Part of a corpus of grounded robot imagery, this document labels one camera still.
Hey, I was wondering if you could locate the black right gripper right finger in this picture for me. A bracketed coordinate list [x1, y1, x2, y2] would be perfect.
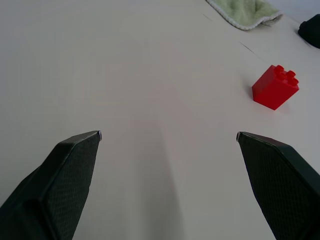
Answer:
[236, 131, 320, 240]

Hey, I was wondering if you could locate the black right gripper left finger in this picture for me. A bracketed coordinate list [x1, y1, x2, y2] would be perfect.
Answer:
[0, 130, 103, 240]

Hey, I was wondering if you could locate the red toy brick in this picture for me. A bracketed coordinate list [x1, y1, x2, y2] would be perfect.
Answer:
[251, 64, 300, 111]

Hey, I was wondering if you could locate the black rounded object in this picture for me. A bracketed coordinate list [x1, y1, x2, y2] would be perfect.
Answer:
[297, 13, 320, 50]

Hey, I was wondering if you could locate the light green towel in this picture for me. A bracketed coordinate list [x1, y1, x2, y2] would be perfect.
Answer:
[205, 0, 284, 31]

